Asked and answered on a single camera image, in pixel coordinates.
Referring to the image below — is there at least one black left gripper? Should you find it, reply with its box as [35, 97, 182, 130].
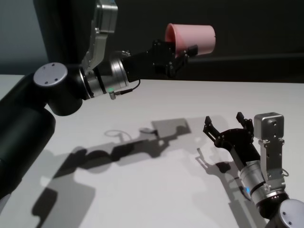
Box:
[121, 39, 199, 83]

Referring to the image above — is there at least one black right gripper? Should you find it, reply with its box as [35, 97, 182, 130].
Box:
[202, 112, 261, 167]

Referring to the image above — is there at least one thin left arm cable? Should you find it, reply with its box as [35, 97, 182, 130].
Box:
[108, 78, 142, 100]

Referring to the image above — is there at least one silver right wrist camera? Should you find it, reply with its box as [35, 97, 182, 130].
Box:
[253, 112, 285, 190]

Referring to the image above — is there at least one pink plastic cup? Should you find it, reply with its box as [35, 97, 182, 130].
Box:
[165, 23, 216, 57]

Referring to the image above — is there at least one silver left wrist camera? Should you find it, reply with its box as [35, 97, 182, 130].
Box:
[82, 0, 119, 75]

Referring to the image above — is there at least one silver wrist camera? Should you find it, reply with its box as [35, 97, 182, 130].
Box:
[253, 112, 285, 190]
[82, 0, 119, 75]

